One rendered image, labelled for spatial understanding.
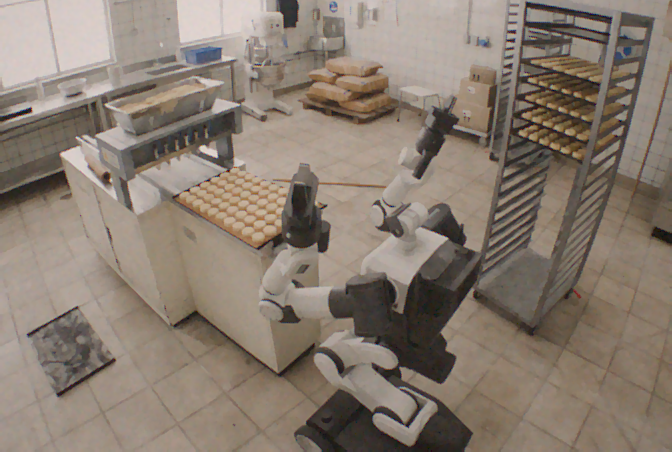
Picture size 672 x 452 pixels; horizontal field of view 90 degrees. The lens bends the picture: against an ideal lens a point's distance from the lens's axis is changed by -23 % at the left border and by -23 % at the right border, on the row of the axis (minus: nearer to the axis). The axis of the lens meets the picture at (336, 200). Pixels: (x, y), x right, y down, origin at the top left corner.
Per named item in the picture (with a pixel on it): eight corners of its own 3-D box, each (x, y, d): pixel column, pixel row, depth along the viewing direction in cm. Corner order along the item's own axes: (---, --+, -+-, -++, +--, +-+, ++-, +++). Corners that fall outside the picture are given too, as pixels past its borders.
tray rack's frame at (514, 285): (531, 339, 219) (625, 12, 130) (467, 296, 254) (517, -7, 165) (576, 290, 252) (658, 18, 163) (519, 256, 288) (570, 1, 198)
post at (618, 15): (533, 328, 216) (621, 11, 131) (529, 325, 218) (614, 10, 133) (535, 325, 217) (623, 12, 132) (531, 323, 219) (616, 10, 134)
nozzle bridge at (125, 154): (109, 194, 203) (94, 135, 186) (212, 148, 252) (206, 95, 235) (135, 216, 185) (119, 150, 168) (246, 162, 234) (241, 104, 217)
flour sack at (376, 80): (361, 95, 508) (361, 82, 500) (334, 89, 531) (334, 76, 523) (392, 84, 556) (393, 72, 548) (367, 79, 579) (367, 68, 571)
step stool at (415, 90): (444, 125, 532) (447, 91, 509) (421, 131, 508) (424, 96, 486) (419, 115, 563) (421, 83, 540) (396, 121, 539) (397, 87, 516)
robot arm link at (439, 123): (466, 123, 134) (449, 153, 139) (450, 110, 141) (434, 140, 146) (439, 112, 127) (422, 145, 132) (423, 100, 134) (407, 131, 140)
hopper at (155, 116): (109, 130, 190) (104, 104, 183) (196, 100, 228) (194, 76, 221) (133, 142, 175) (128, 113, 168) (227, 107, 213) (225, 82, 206)
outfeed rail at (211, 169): (118, 131, 287) (116, 122, 284) (121, 130, 290) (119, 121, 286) (318, 226, 179) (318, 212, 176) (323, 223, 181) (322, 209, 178)
